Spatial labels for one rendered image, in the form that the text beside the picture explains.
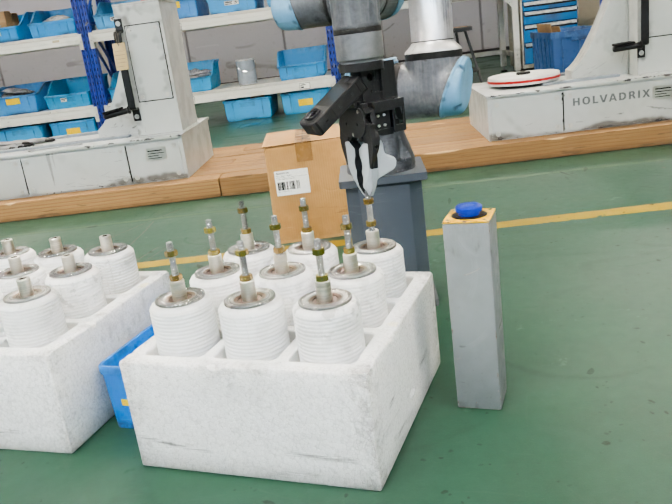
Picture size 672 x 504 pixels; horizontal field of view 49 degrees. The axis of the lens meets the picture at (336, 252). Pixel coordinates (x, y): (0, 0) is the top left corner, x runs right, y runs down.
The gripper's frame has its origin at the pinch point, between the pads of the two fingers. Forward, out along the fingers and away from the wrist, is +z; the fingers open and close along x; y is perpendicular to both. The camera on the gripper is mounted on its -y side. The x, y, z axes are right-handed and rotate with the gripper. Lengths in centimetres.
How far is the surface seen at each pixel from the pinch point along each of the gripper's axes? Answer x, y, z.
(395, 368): -17.8, -9.7, 22.7
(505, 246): 38, 67, 35
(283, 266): 1.1, -16.0, 9.2
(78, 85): 542, 86, -5
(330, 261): 4.9, -5.2, 12.1
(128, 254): 40, -30, 11
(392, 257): -4.7, 0.9, 11.1
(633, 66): 98, 200, 5
